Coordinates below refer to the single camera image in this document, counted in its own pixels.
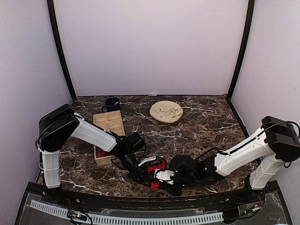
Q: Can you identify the black left frame post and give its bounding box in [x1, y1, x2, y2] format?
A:
[47, 0, 77, 101]

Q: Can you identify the red santa sock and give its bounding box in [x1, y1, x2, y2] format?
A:
[98, 151, 109, 158]

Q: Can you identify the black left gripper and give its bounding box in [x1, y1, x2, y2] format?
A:
[120, 150, 151, 188]

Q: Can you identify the dark blue mug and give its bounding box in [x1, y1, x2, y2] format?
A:
[101, 97, 121, 113]

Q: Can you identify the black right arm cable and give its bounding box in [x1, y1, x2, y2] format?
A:
[262, 120, 300, 168]

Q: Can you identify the wooden compartment tray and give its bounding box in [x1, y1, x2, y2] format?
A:
[93, 111, 126, 165]

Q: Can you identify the black right frame post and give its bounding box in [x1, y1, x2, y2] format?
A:
[227, 0, 255, 101]

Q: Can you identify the white slotted cable duct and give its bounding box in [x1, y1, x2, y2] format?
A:
[30, 199, 224, 225]

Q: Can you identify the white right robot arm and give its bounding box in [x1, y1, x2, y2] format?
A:
[154, 116, 300, 203]

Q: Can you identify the black frame post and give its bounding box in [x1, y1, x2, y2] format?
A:
[227, 0, 255, 101]
[47, 0, 77, 101]

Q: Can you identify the round beige woven mat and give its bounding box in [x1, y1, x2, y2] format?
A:
[150, 100, 184, 123]

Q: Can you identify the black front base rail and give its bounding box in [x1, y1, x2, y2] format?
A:
[62, 189, 244, 209]

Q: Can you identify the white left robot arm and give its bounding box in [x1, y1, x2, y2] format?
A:
[35, 104, 158, 204]

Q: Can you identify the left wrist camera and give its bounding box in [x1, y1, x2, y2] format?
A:
[126, 132, 145, 152]

